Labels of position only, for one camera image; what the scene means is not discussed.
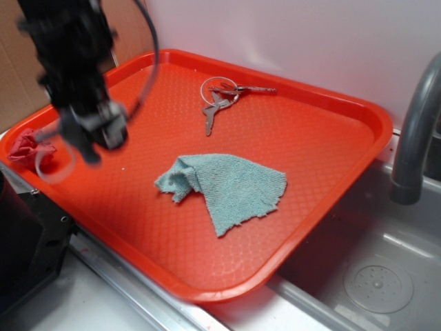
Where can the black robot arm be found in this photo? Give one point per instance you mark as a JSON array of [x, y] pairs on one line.
[[72, 40]]

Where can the gray sink faucet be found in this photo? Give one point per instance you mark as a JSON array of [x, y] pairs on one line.
[[418, 151]]

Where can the teal terry cloth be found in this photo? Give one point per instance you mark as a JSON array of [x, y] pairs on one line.
[[235, 189]]

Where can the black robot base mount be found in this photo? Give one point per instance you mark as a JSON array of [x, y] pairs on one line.
[[35, 233]]

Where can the bunch of silver keys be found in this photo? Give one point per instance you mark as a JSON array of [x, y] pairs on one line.
[[220, 93]]

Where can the crumpled red paper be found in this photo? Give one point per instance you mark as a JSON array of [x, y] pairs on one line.
[[26, 149]]

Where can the red plastic tray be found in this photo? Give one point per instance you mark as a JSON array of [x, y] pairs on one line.
[[323, 141]]

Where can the sink drain cover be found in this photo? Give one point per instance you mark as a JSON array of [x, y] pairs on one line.
[[378, 285]]

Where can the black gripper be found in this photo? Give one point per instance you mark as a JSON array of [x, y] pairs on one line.
[[105, 126]]

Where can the stainless steel sink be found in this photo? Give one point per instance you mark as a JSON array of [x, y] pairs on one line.
[[307, 291]]

